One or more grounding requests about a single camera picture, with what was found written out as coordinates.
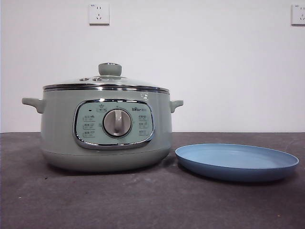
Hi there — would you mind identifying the glass lid with green knob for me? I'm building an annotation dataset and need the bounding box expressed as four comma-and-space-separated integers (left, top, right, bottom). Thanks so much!
42, 62, 170, 94

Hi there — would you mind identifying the pale green electric steamer pot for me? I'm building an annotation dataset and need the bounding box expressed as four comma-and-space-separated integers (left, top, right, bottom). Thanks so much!
21, 90, 184, 173

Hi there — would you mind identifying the blue round plate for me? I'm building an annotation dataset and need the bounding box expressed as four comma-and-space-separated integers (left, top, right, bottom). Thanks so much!
175, 143, 300, 183

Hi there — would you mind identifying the white wall socket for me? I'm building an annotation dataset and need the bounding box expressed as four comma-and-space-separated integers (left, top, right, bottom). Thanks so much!
291, 4, 305, 26
89, 3, 111, 26

